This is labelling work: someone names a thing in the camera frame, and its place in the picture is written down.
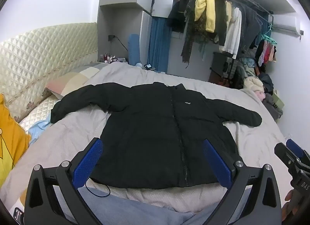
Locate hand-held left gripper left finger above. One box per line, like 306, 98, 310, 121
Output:
24, 137, 104, 225

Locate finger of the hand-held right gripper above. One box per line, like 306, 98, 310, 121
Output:
274, 143, 303, 176
286, 139, 310, 161

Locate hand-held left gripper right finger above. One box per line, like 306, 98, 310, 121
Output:
203, 139, 282, 225

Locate black puffer jacket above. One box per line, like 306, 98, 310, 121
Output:
50, 82, 263, 190

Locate pile of clothes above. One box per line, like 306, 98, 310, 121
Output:
236, 51, 284, 120

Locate person's right hand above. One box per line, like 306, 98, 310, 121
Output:
282, 189, 295, 223

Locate grey beige duvet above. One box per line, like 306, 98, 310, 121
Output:
0, 62, 295, 216

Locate light blue cloth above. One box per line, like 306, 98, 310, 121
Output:
28, 120, 52, 143

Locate cream quilted bed pad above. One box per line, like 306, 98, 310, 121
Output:
19, 96, 61, 131

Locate yellow printed cushion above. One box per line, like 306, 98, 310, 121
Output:
0, 93, 32, 187

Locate pastel plaid pillow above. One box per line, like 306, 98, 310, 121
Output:
45, 62, 107, 100

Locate black phone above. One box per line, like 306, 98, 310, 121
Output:
13, 207, 25, 225

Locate black storage rack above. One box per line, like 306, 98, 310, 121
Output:
209, 51, 239, 89

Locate pink hanging garments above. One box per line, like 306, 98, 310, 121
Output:
254, 39, 277, 67

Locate cluster of cosmetic bottles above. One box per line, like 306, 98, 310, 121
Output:
103, 52, 127, 64

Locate green clip hanger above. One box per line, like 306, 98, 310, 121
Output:
261, 21, 277, 44

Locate cream quilted headboard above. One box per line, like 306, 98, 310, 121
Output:
0, 22, 98, 121

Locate blue rolled mat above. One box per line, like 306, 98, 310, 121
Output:
128, 34, 141, 65

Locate white air conditioner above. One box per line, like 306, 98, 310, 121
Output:
271, 17, 304, 37

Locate white hanging sweater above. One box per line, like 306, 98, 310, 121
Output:
224, 7, 242, 59

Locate dark grey hanging coats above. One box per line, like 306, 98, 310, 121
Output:
239, 3, 263, 51

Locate blue curtain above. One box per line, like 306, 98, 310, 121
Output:
148, 17, 175, 73

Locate dark patterned hanging garment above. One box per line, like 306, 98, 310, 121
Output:
181, 0, 218, 68

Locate black hanging top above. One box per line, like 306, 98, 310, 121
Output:
214, 0, 228, 46

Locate yellow hoodie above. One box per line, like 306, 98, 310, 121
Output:
195, 0, 217, 33

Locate black hanging jacket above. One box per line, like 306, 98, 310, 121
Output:
167, 0, 197, 32

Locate black hair tie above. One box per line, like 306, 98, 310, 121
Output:
85, 183, 111, 198

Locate black wall charger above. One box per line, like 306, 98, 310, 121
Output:
108, 35, 129, 51

